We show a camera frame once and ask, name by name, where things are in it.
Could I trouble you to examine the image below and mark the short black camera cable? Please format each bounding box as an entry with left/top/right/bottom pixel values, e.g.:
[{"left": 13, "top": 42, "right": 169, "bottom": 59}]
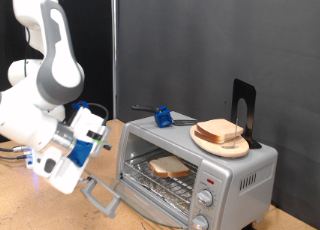
[{"left": 87, "top": 102, "right": 110, "bottom": 126}]

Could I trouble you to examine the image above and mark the blue cable clip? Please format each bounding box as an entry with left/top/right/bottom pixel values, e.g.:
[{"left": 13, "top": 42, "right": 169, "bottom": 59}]
[{"left": 71, "top": 100, "right": 90, "bottom": 112}]

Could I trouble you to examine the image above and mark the base cable with silver connector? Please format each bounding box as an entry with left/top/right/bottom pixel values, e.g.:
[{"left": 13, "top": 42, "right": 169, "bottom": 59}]
[{"left": 0, "top": 144, "right": 30, "bottom": 153}]

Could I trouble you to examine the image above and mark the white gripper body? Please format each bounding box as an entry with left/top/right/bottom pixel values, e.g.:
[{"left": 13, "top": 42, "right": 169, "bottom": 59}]
[{"left": 33, "top": 106, "right": 112, "bottom": 195}]

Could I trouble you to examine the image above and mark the metal wire oven rack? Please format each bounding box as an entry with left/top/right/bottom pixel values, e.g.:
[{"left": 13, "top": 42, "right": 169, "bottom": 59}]
[{"left": 124, "top": 149, "right": 198, "bottom": 209}]

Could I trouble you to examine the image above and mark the round wooden plate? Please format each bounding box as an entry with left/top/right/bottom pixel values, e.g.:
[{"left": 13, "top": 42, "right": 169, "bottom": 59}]
[{"left": 189, "top": 124, "right": 250, "bottom": 159}]

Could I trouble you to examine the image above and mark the silver toaster oven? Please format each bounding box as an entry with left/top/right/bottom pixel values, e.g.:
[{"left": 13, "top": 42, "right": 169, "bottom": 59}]
[{"left": 116, "top": 111, "right": 279, "bottom": 230}]

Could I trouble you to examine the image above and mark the black base cable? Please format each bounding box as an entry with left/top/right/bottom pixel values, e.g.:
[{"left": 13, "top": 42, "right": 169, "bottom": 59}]
[{"left": 0, "top": 153, "right": 29, "bottom": 161}]

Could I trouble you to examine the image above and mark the white bread slice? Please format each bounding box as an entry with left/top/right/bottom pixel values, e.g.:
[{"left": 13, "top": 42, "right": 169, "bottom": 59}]
[
  {"left": 149, "top": 155, "right": 192, "bottom": 179},
  {"left": 195, "top": 118, "right": 245, "bottom": 142},
  {"left": 194, "top": 129, "right": 222, "bottom": 145}
]

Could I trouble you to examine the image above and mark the thin metal wire stand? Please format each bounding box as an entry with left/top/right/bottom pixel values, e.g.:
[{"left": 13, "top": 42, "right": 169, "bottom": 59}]
[{"left": 231, "top": 118, "right": 241, "bottom": 149}]

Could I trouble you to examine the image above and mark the black metal bookend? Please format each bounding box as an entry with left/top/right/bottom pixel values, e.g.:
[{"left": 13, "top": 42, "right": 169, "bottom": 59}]
[{"left": 230, "top": 78, "right": 263, "bottom": 150}]

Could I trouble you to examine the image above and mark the silver oven knob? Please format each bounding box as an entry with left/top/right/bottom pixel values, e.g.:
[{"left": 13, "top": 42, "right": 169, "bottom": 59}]
[
  {"left": 196, "top": 189, "right": 214, "bottom": 208},
  {"left": 191, "top": 214, "right": 210, "bottom": 230}
]

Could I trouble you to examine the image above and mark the long black arm cable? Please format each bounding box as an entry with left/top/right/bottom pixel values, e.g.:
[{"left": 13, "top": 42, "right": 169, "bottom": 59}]
[{"left": 22, "top": 25, "right": 32, "bottom": 78}]

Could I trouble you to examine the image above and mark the vertical metal pole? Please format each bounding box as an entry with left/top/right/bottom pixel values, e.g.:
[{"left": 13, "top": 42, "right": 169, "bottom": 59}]
[{"left": 111, "top": 0, "right": 118, "bottom": 120}]

